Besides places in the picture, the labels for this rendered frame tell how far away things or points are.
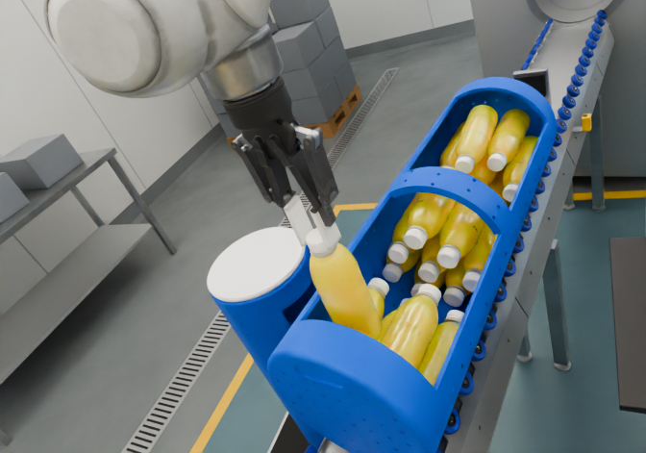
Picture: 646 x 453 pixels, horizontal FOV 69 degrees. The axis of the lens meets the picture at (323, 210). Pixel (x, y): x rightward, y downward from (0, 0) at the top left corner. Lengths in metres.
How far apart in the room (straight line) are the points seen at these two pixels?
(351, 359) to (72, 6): 0.52
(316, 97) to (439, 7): 2.14
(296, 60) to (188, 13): 3.80
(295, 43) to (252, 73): 3.55
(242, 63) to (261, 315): 0.79
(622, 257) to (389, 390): 0.56
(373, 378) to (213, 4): 0.49
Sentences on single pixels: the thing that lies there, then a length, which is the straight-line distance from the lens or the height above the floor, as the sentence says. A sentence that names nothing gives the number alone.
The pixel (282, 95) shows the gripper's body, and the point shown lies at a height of 1.57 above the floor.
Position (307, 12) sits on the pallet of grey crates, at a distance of 4.40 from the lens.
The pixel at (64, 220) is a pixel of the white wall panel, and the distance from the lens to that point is 4.25.
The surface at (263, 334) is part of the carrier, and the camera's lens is 1.24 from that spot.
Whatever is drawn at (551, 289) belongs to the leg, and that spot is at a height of 0.44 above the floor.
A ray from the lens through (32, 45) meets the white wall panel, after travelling 4.36.
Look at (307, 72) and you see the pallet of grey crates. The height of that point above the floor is 0.62.
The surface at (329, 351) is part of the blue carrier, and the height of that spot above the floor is 1.23.
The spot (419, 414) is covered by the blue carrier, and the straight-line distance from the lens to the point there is 0.69.
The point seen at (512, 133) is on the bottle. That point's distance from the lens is 1.20.
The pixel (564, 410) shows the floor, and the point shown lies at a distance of 2.02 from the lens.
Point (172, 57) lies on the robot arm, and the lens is 0.32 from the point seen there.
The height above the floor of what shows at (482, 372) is 0.92.
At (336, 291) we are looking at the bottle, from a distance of 0.67.
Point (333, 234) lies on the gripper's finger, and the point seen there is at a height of 1.36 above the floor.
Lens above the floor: 1.72
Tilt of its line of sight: 31 degrees down
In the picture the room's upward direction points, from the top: 23 degrees counter-clockwise
